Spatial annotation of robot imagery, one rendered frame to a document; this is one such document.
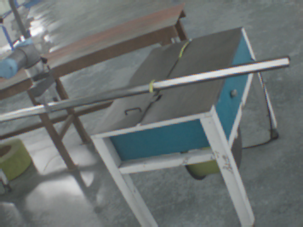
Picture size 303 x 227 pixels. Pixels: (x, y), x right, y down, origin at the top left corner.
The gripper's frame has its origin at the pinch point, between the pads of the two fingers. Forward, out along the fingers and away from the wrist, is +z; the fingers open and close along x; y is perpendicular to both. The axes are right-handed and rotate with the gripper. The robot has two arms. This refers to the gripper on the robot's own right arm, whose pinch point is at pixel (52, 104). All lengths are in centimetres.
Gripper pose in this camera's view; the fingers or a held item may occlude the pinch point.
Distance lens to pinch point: 225.8
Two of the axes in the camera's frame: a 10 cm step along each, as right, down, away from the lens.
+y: -8.5, 1.5, 5.1
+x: -3.7, 5.3, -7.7
